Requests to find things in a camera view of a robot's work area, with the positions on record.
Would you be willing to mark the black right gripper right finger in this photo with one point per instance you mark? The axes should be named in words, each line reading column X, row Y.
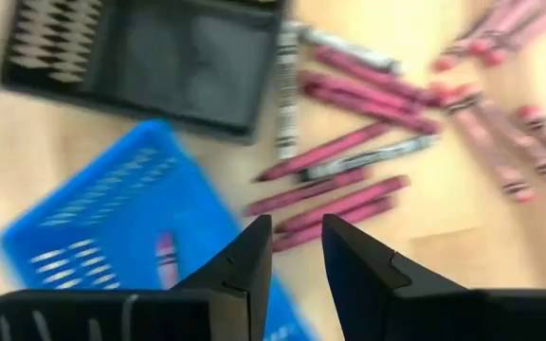
column 372, row 293

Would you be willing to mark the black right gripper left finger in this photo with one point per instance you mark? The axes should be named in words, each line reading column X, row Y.
column 244, row 284

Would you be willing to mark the grey black-tipped crayon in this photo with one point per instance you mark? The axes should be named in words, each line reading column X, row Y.
column 372, row 156

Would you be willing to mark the white crayon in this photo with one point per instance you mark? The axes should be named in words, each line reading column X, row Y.
column 287, row 95
column 349, row 47

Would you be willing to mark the blue plastic basket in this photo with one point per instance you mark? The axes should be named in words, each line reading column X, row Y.
column 126, row 203

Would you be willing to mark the black plastic basket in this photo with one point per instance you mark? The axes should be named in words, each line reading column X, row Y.
column 183, row 71

